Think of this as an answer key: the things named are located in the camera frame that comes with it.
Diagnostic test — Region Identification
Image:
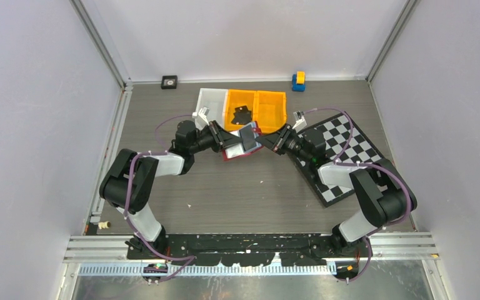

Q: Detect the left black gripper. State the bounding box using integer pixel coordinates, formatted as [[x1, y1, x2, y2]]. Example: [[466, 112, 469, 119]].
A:
[[189, 121, 243, 155]]

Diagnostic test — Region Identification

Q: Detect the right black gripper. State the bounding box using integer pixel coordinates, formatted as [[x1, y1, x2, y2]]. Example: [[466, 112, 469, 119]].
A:
[[255, 124, 311, 164]]

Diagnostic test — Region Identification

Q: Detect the dark grey credit card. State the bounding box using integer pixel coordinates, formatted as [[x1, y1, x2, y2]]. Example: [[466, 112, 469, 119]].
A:
[[239, 126, 258, 153]]

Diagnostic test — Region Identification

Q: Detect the red card holder wallet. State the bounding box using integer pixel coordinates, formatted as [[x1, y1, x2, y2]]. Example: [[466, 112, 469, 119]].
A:
[[222, 121, 263, 161]]

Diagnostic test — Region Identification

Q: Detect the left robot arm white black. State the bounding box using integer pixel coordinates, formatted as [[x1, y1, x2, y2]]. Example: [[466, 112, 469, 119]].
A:
[[99, 121, 243, 259]]

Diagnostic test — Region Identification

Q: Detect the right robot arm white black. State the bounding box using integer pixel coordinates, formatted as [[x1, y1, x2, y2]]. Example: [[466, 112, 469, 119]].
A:
[[256, 124, 418, 257]]

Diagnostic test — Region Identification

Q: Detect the black card in bin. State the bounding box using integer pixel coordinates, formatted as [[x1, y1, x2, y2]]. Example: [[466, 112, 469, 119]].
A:
[[231, 106, 253, 125]]

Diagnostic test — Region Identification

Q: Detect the orange bin with cards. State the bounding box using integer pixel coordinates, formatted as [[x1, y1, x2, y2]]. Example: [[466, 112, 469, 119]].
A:
[[224, 89, 258, 131]]

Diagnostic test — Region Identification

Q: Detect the empty orange bin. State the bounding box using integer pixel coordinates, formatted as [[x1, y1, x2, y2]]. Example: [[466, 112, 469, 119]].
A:
[[253, 91, 288, 134]]

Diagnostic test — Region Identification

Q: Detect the white plastic bin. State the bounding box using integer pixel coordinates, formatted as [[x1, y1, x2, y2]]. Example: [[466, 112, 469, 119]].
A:
[[192, 88, 228, 129]]

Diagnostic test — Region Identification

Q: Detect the blue yellow toy block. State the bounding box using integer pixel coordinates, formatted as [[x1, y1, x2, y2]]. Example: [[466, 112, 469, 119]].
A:
[[291, 71, 306, 92]]

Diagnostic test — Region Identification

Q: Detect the black white checkerboard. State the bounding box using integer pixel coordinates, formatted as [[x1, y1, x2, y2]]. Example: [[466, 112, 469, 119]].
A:
[[289, 113, 384, 208]]

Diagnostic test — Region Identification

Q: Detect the small black square box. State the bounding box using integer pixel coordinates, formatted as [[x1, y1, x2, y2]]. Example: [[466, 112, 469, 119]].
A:
[[161, 75, 178, 89]]

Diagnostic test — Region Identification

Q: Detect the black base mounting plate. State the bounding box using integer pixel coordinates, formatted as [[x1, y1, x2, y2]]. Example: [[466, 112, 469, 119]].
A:
[[125, 233, 371, 267]]

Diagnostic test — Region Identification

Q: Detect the small beige spool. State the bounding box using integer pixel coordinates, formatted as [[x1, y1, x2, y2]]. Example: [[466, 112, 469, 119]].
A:
[[97, 221, 111, 230]]

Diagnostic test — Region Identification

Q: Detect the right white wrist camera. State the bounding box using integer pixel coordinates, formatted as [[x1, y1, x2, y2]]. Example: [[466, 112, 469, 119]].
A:
[[292, 111, 307, 133]]

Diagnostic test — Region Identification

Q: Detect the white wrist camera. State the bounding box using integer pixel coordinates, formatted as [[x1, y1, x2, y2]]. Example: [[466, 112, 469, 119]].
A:
[[192, 106, 209, 124], [292, 111, 307, 133]]

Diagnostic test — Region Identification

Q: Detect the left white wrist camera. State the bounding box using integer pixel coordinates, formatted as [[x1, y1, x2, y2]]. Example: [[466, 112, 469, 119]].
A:
[[192, 106, 209, 124]]

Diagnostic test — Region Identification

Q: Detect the aluminium rail frame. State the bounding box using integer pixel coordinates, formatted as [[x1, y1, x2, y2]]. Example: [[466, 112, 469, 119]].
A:
[[64, 232, 439, 277]]

